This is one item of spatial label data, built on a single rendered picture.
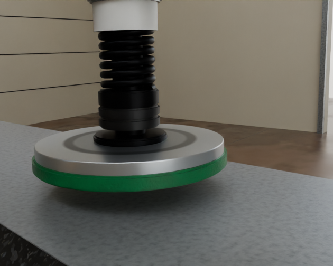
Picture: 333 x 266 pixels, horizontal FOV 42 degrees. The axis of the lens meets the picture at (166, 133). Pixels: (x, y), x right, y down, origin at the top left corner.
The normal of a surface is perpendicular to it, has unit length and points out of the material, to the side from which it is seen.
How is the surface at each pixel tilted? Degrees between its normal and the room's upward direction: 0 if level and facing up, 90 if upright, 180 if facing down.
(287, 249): 0
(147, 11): 90
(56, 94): 90
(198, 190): 0
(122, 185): 90
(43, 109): 90
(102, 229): 0
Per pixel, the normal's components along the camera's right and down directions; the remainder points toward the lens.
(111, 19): -0.36, 0.18
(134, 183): 0.14, 0.18
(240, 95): -0.61, 0.17
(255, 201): -0.03, -0.98
